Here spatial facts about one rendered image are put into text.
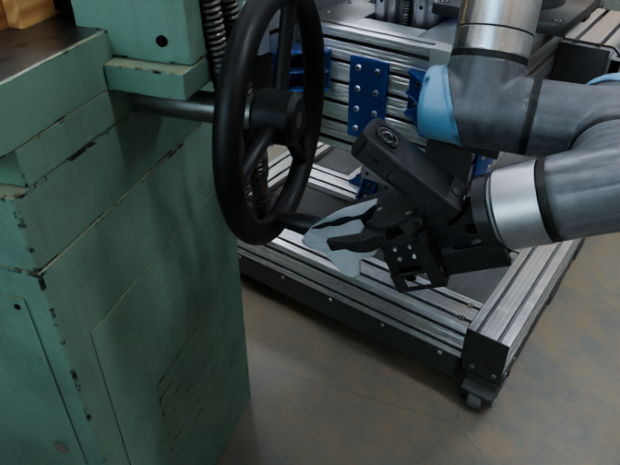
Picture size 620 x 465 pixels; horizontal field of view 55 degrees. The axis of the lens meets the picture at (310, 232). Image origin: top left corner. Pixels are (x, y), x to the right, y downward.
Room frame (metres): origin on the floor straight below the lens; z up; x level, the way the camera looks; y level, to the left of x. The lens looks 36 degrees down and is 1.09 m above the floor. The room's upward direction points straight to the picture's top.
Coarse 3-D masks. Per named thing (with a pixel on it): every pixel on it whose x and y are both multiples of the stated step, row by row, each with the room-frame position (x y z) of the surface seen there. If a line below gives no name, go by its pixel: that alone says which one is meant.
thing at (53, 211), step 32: (128, 128) 0.63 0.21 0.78; (160, 128) 0.69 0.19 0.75; (192, 128) 0.77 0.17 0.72; (96, 160) 0.57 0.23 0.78; (128, 160) 0.62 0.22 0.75; (160, 160) 0.68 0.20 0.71; (0, 192) 0.47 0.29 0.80; (32, 192) 0.48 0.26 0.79; (64, 192) 0.52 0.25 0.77; (96, 192) 0.56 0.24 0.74; (0, 224) 0.46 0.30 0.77; (32, 224) 0.47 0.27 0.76; (64, 224) 0.50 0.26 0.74; (0, 256) 0.47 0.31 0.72; (32, 256) 0.46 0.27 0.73
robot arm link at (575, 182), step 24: (576, 144) 0.46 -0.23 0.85; (600, 144) 0.43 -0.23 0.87; (552, 168) 0.42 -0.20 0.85; (576, 168) 0.41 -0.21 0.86; (600, 168) 0.40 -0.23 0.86; (552, 192) 0.41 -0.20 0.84; (576, 192) 0.40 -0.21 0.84; (600, 192) 0.39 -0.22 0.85; (552, 216) 0.40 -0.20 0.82; (576, 216) 0.39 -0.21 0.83; (600, 216) 0.39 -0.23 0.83
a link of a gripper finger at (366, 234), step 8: (368, 232) 0.46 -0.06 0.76; (376, 232) 0.45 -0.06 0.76; (384, 232) 0.45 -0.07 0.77; (392, 232) 0.46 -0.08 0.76; (328, 240) 0.48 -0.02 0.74; (336, 240) 0.47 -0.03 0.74; (344, 240) 0.46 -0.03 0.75; (352, 240) 0.46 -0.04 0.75; (360, 240) 0.45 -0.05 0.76; (368, 240) 0.45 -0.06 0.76; (376, 240) 0.45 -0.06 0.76; (384, 240) 0.44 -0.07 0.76; (336, 248) 0.48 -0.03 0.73; (344, 248) 0.46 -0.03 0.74; (352, 248) 0.46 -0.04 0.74; (360, 248) 0.45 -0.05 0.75; (368, 248) 0.45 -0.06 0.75; (376, 248) 0.45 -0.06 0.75
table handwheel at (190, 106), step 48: (288, 0) 0.61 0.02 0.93; (240, 48) 0.52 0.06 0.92; (288, 48) 0.63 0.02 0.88; (144, 96) 0.64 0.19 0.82; (192, 96) 0.63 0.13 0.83; (240, 96) 0.49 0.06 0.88; (288, 96) 0.60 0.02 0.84; (240, 144) 0.48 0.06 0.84; (288, 144) 0.58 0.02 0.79; (240, 192) 0.48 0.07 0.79; (288, 192) 0.63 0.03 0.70
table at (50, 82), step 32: (0, 32) 0.62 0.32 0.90; (32, 32) 0.62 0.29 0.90; (64, 32) 0.62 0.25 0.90; (96, 32) 0.62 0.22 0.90; (0, 64) 0.53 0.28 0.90; (32, 64) 0.53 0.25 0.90; (64, 64) 0.56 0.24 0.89; (96, 64) 0.60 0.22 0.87; (128, 64) 0.61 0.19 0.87; (160, 64) 0.61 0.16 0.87; (0, 96) 0.48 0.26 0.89; (32, 96) 0.51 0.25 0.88; (64, 96) 0.55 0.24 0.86; (96, 96) 0.59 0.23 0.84; (160, 96) 0.59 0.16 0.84; (0, 128) 0.47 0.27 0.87; (32, 128) 0.50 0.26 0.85
